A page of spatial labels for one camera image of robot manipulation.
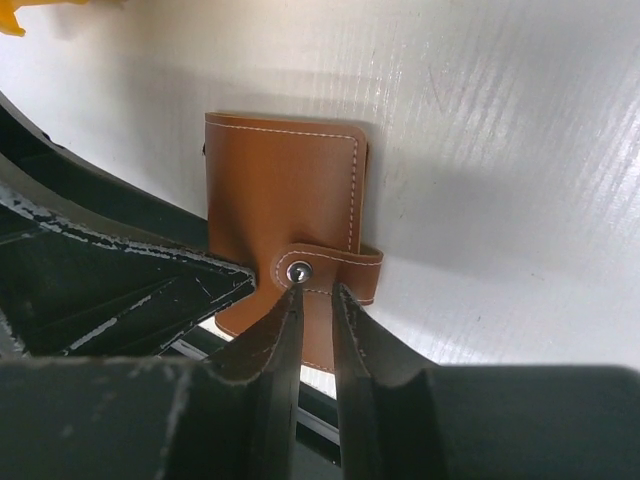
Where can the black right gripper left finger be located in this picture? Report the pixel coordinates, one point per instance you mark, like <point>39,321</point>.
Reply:
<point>232,416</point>

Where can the yellow plastic bin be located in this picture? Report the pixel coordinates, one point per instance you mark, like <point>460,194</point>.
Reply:
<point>67,19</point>

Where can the brown leather card holder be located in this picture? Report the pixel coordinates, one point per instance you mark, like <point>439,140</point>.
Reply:
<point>285,198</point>

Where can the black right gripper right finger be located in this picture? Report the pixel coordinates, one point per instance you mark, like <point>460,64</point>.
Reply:
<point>402,416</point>

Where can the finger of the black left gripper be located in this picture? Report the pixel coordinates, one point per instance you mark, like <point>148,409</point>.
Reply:
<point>76,284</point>
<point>75,180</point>

